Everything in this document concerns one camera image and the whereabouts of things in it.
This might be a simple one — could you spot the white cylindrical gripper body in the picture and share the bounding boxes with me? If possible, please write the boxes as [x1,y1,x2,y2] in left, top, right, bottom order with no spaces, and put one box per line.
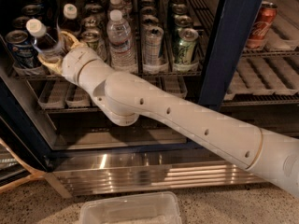
[62,47,98,84]

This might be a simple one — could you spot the wire fridge shelf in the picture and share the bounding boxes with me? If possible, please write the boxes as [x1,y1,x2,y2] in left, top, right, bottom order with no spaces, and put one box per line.
[1,0,299,76]
[37,57,299,113]

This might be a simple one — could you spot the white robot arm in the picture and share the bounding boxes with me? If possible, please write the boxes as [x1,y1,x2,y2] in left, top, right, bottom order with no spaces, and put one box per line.
[38,32,299,197]

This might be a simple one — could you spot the clear plastic bin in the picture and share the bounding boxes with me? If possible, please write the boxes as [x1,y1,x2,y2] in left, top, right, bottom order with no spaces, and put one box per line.
[79,191,182,224]

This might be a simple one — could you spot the front blue pepsi can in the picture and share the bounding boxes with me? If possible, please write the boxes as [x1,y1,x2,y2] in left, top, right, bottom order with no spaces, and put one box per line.
[5,30,39,69]

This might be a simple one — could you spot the wooden chair frame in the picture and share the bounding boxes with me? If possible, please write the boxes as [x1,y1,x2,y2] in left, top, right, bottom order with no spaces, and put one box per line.
[0,138,45,193]

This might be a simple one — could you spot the lower wire fridge shelf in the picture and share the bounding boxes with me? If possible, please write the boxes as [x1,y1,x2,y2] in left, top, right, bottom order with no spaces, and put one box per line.
[37,57,299,113]

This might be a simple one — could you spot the blue fridge door frame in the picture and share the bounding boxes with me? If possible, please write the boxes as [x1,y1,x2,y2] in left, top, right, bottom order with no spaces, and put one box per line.
[186,0,269,147]

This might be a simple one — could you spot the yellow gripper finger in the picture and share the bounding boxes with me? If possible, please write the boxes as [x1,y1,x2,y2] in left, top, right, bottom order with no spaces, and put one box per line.
[60,31,81,52]
[37,54,62,76]

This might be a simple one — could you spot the red cola can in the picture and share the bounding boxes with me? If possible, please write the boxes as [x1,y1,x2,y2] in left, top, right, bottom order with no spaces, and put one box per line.
[246,1,278,49]

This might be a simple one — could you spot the top wire fridge shelf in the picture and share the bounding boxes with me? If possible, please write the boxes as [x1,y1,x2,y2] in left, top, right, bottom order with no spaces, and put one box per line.
[1,0,299,76]

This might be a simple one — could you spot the front clear water bottle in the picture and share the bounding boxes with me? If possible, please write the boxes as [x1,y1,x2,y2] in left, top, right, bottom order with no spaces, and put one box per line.
[107,9,137,73]

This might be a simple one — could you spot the blue pepsi can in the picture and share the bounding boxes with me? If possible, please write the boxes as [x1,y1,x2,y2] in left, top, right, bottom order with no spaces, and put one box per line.
[12,16,30,31]
[5,30,39,69]

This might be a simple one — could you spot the steel fridge base grille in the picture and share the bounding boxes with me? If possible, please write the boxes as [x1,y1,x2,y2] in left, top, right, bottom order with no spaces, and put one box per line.
[45,145,262,198]

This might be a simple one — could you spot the front silver slim can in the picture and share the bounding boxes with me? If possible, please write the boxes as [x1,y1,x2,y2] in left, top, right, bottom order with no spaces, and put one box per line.
[145,26,164,65]

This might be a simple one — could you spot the front green white soda can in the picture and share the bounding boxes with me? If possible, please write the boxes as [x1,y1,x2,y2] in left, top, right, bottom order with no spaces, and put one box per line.
[81,29,107,62]

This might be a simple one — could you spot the clear water bottle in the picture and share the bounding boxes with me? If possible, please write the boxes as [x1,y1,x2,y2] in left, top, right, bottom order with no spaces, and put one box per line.
[107,0,128,19]
[107,9,137,73]

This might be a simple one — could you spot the brown tea bottle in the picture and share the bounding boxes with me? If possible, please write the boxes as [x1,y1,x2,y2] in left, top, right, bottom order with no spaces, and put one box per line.
[58,4,81,37]
[26,19,65,61]

